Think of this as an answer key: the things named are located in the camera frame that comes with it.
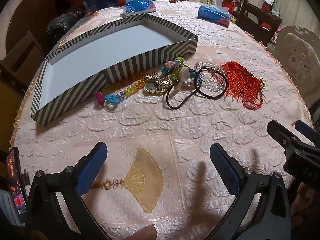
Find round brown table top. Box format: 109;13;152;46
5;0;57;53

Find blue tissue pack far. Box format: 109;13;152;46
197;4;231;27

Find red tassel knot bracelet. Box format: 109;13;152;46
220;61;267;111

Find pink embossed tablecloth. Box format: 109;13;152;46
11;1;311;239

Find person's right hand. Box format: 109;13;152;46
291;183;319;231

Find blue tissue pack near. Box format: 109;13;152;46
123;0;156;16

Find gold rhinestone watch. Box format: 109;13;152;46
144;72;177;94

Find striped shallow cardboard box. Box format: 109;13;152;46
30;14;198;126

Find white ornate chair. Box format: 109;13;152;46
274;25;319;107

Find dark wooden chair left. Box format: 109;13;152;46
1;31;44;152

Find black plastic bag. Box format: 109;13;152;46
46;8;86;40

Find blue tissue pack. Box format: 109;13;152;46
197;4;231;27
123;0;156;16

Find brown hair tie with discs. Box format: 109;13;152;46
164;64;201;110

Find clear crystal bead bracelet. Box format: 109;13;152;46
194;61;227;96

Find smartphone with lit screen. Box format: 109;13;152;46
6;147;27;217

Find black hair tie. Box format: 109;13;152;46
194;67;228;99

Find person's left hand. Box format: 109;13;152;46
123;224;157;240

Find green blue woven bracelet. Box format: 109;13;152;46
161;56;202;86

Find colourful bead bracelet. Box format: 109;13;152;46
93;76;151;110

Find dark wooden chair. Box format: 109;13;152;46
236;0;282;46
1;31;44;152

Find dark wooden chair right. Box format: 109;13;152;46
236;0;282;46

